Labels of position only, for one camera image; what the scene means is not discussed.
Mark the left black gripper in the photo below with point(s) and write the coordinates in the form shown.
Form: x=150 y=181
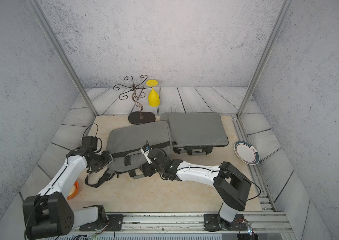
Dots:
x=108 y=158

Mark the copper wire stand dark base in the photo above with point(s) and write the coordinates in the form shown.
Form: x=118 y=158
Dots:
x=140 y=117

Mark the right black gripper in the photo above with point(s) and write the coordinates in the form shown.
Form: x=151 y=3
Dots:
x=145 y=169

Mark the grey zippered laptop bag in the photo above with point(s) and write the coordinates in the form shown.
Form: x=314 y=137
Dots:
x=125 y=146

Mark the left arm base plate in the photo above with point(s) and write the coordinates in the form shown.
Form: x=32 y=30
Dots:
x=112 y=222

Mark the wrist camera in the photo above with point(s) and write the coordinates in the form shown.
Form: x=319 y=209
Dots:
x=145 y=150
x=90 y=142

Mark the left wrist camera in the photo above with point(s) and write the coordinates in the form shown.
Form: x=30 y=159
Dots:
x=90 y=142

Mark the yellow plastic wine glass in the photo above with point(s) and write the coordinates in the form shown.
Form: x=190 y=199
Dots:
x=154 y=98

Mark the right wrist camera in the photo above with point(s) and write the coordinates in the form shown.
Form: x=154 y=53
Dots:
x=145 y=150

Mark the orange round object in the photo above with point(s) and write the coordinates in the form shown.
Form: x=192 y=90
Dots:
x=73 y=191

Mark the aluminium front rail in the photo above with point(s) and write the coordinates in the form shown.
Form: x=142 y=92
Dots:
x=189 y=226

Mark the white plate green rim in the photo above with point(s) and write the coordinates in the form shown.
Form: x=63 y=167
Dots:
x=246 y=153

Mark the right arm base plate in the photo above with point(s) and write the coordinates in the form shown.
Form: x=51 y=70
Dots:
x=214 y=223

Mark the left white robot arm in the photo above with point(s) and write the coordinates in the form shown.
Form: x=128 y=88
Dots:
x=48 y=214

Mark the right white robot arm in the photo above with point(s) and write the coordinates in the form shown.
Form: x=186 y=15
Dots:
x=232 y=186

